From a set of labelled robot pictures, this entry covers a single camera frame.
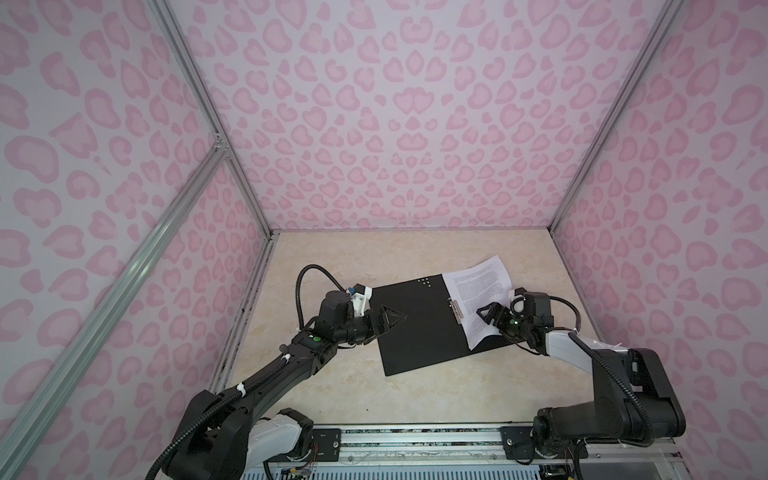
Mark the corner aluminium post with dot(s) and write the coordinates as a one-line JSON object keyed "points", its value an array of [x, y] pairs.
{"points": [[168, 24], [650, 50]]}

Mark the diagonal aluminium frame bar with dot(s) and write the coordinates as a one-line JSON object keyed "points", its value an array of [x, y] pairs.
{"points": [[38, 414]]}

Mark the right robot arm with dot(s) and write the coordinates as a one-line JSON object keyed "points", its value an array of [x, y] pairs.
{"points": [[634, 402]]}

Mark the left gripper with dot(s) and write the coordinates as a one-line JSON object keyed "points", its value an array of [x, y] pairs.
{"points": [[373, 330]]}

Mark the left corner aluminium post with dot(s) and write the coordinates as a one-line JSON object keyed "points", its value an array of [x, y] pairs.
{"points": [[168, 24]]}

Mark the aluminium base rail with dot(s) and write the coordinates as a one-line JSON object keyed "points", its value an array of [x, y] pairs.
{"points": [[467, 451]]}

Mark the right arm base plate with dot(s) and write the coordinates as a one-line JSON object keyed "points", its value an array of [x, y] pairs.
{"points": [[518, 445]]}

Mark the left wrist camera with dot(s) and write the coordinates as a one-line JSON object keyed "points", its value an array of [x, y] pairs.
{"points": [[360, 297]]}

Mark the paper sheet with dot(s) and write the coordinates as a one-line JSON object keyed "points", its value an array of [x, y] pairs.
{"points": [[474, 288]]}

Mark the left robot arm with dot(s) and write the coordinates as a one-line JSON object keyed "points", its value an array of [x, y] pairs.
{"points": [[222, 435]]}

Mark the blue folder black inside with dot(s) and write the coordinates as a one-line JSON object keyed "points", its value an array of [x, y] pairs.
{"points": [[430, 334]]}

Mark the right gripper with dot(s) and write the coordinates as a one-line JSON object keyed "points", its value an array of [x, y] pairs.
{"points": [[495, 309]]}

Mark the right corner aluminium post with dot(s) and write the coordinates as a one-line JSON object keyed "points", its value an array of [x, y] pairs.
{"points": [[650, 50]]}

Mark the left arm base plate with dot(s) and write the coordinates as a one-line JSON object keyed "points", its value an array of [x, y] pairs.
{"points": [[319, 445]]}

